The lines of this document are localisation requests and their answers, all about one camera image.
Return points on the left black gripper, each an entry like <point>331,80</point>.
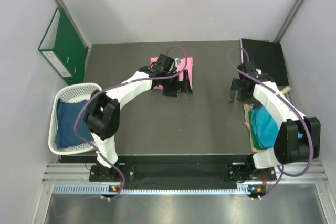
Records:
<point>171,91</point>

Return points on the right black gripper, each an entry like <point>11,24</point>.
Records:
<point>237,85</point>

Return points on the turquoise towel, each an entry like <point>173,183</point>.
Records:
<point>264,127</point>

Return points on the green towel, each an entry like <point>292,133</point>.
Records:
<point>253,135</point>

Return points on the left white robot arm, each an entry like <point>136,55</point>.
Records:
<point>102,115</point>

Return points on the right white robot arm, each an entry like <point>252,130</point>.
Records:
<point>298,137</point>

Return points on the white perforated plastic basket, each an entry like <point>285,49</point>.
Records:
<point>71,94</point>

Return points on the dark blue towel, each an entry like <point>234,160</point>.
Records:
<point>66,116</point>

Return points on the green lever arch binder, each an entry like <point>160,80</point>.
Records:
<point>62,46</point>

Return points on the aluminium extrusion rail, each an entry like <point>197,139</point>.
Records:
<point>77,173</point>

